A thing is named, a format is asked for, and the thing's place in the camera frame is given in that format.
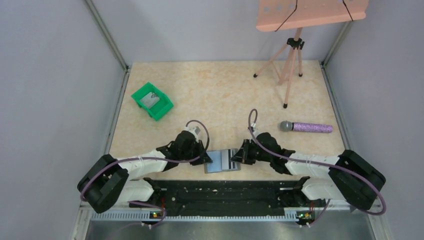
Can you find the purple glitter microphone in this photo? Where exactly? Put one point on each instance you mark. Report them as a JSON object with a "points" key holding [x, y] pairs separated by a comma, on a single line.
{"points": [[288, 126]]}

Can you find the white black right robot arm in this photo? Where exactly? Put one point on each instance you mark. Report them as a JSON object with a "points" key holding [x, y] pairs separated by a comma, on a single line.
{"points": [[345, 177]]}

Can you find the pink music stand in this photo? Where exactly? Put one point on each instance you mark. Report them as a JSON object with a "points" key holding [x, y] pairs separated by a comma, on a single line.
{"points": [[278, 15]]}

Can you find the silver credit card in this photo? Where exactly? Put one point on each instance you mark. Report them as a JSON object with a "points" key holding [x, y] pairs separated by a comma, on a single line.
{"points": [[151, 97], [147, 105]]}

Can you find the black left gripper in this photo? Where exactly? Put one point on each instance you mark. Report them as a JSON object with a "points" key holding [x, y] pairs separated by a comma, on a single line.
{"points": [[201, 151]]}

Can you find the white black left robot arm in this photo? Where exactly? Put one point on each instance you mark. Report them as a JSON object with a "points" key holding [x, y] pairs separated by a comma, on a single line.
{"points": [[129, 172]]}

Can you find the green plastic bin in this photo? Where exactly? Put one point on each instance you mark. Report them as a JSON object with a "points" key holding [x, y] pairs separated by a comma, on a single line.
{"points": [[159, 110]]}

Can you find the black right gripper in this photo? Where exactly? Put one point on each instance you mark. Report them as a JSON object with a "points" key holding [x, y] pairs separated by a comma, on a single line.
{"points": [[246, 151]]}

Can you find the grey card holder wallet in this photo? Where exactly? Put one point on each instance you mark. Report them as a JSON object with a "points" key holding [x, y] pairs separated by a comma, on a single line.
{"points": [[215, 165]]}

